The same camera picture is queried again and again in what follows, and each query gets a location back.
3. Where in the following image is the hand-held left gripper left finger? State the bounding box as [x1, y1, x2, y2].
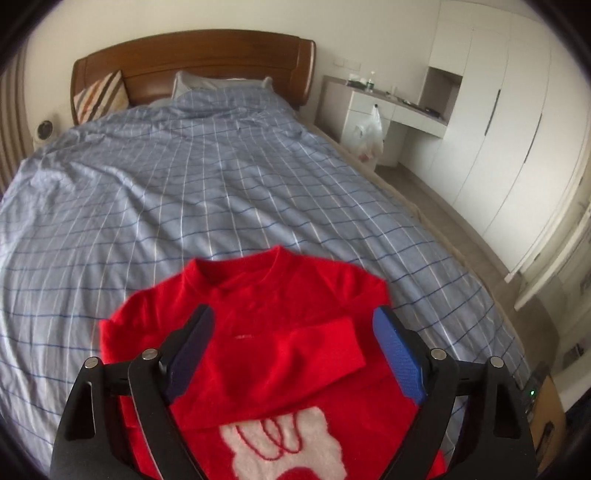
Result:
[51, 304, 216, 480]

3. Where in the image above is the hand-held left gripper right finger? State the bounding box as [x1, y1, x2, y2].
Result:
[372, 305, 539, 480]

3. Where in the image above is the red knit sweater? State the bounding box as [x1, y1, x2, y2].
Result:
[98, 246, 448, 480]

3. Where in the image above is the black device with green light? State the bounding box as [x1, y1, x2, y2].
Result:
[524, 369, 544, 416]

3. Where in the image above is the blue plaid duvet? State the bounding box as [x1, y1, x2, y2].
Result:
[0, 87, 532, 476]

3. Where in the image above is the white panel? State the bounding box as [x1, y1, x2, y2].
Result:
[503, 175, 591, 310]

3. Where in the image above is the clear plastic bag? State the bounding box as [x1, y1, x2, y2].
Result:
[353, 105, 385, 163]

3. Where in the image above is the white wardrobe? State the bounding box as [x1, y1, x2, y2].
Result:
[418, 0, 587, 273]

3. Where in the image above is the white vanity desk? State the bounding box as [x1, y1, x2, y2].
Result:
[315, 75, 448, 169]

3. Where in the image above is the white round device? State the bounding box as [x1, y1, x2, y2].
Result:
[33, 117, 58, 144]

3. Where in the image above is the grey-blue pillow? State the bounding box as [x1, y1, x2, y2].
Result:
[172, 71, 274, 100]

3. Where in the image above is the striped pillow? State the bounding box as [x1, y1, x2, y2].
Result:
[73, 70, 129, 125]

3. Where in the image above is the wooden headboard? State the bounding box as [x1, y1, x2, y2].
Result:
[70, 29, 317, 126]

